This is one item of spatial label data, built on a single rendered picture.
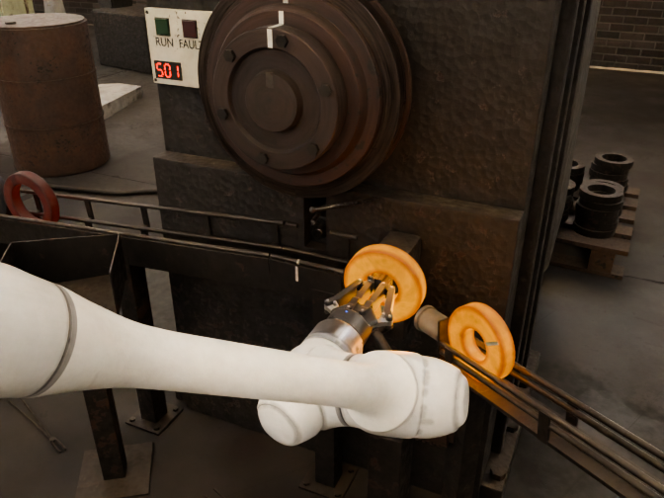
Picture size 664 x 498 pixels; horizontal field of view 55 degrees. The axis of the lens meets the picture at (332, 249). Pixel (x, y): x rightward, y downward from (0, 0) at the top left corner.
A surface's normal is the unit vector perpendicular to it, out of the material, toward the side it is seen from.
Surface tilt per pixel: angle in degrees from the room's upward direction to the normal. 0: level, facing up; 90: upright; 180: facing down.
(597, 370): 0
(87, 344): 84
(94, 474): 0
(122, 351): 83
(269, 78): 90
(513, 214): 0
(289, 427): 88
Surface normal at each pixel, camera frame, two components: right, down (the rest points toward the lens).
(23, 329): 0.87, -0.04
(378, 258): -0.42, 0.46
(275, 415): -0.51, 0.25
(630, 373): 0.00, -0.88
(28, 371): 0.76, 0.50
